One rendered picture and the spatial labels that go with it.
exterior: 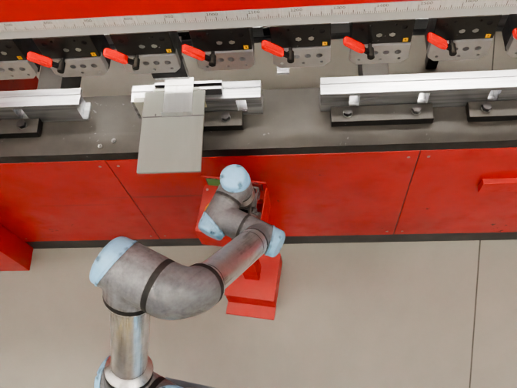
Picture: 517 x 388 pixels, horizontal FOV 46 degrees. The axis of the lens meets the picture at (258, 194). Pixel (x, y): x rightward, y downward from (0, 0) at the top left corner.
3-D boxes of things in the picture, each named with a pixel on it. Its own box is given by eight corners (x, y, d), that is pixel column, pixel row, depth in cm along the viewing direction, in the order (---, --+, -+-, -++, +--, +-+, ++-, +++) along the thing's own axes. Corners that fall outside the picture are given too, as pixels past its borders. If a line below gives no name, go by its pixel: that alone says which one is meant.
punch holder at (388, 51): (348, 65, 161) (352, 24, 146) (347, 38, 165) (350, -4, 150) (406, 62, 160) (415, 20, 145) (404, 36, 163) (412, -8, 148)
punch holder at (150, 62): (128, 75, 166) (108, 35, 151) (131, 49, 170) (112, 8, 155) (181, 71, 165) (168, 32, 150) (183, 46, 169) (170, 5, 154)
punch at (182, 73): (155, 82, 176) (146, 63, 167) (155, 77, 177) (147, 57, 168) (189, 81, 175) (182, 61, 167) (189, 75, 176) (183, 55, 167)
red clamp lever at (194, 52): (183, 50, 150) (217, 65, 155) (184, 37, 152) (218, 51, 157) (179, 54, 151) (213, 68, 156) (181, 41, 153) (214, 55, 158)
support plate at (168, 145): (137, 174, 170) (136, 172, 169) (145, 94, 180) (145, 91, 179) (201, 172, 168) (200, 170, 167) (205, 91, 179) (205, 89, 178)
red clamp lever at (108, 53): (104, 54, 152) (140, 68, 157) (105, 41, 153) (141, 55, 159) (101, 58, 153) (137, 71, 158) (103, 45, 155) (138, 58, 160)
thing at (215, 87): (156, 96, 182) (153, 91, 179) (157, 88, 183) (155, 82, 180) (222, 94, 180) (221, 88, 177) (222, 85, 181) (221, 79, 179)
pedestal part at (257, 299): (226, 313, 252) (221, 307, 241) (236, 256, 262) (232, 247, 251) (274, 320, 249) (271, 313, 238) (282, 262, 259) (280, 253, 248)
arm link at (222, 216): (230, 242, 152) (250, 204, 155) (191, 223, 155) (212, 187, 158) (235, 250, 159) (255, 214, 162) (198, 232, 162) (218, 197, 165)
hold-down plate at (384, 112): (331, 127, 183) (331, 122, 180) (330, 112, 185) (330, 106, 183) (432, 123, 181) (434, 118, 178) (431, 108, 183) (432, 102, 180)
